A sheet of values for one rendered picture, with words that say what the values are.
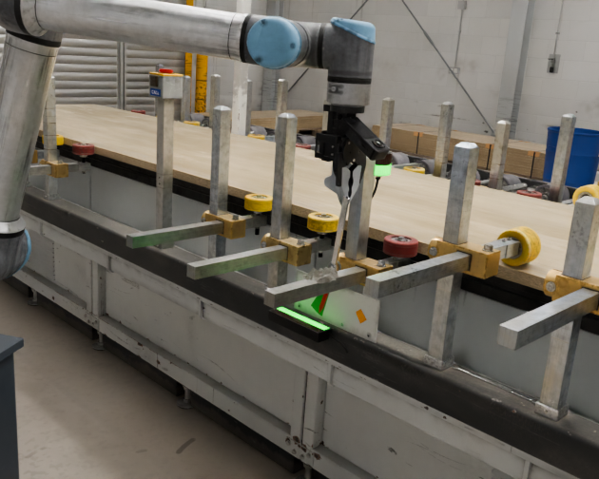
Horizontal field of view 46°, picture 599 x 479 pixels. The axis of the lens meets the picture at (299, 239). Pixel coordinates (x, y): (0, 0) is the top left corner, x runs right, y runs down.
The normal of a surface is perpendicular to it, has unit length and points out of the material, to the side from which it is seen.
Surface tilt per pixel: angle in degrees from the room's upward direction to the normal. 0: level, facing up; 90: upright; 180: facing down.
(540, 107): 90
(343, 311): 90
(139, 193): 90
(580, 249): 90
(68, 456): 0
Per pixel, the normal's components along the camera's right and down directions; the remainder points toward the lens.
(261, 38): -0.12, 0.26
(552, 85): -0.70, 0.14
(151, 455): 0.07, -0.96
